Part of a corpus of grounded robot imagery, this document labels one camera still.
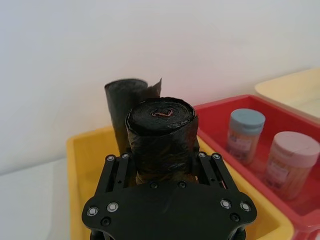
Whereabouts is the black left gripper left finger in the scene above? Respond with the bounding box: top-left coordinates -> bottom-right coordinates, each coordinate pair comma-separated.
95,152 -> 137,196

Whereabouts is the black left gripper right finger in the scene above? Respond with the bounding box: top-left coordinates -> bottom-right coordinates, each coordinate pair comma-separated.
191,151 -> 238,192

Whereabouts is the black plastic bag roll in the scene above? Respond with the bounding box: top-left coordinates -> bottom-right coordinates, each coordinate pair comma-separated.
124,96 -> 200,187
103,77 -> 163,155

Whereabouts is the yellow plastic bin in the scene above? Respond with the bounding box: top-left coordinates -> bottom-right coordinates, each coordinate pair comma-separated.
65,125 -> 295,240

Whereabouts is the clear jar with blue lid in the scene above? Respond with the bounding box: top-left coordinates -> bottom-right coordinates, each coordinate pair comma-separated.
225,108 -> 266,166

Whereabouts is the red plastic bin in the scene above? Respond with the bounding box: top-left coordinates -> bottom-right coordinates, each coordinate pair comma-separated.
193,94 -> 320,240

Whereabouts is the clear jar with pink lid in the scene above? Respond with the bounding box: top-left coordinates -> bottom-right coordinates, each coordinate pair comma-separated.
262,130 -> 320,201

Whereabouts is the cream plastic bin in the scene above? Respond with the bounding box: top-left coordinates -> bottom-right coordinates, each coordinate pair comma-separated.
254,66 -> 320,126

